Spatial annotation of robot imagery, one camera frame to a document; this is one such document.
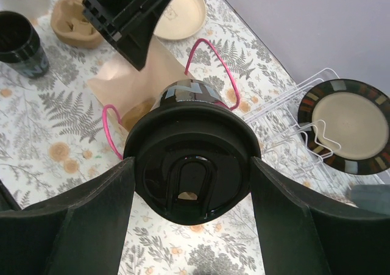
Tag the stack of black cups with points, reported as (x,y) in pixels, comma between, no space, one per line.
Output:
(21,47)

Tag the cream round plate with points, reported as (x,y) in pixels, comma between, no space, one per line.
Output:
(181,19)

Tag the brown cardboard cup carrier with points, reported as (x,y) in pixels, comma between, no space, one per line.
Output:
(71,27)

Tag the black printed coffee cup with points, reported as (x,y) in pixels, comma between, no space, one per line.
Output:
(189,90)

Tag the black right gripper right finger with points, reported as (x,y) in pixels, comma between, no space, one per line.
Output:
(304,232)

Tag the dark rimmed dinner plate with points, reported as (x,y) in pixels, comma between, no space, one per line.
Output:
(356,118)

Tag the floral patterned table mat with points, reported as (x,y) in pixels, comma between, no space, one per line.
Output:
(52,140)

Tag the white wire dish rack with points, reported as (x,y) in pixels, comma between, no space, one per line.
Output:
(284,140)

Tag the grey blue mug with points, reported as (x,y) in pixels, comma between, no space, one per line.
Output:
(374,198)

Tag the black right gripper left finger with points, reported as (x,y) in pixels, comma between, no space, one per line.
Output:
(80,231)

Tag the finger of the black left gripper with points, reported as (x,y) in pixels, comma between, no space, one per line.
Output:
(127,25)

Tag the black plastic cup lid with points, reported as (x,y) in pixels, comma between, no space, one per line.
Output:
(191,160)

